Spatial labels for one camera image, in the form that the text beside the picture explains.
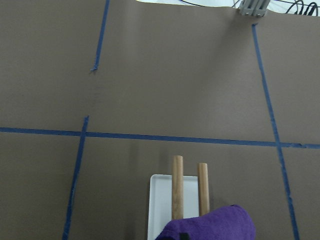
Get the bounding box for purple towel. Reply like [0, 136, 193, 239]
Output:
[156, 205, 256, 240]

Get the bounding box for left wooden rack bar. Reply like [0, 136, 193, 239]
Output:
[171, 155, 184, 220]

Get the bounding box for wooden rack bar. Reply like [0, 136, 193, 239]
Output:
[171, 155, 184, 220]
[197, 163, 210, 216]

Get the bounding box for right wooden rack bar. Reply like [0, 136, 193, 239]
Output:
[197, 163, 210, 216]

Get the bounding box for white rack base tray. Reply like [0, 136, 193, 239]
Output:
[147, 174, 199, 240]

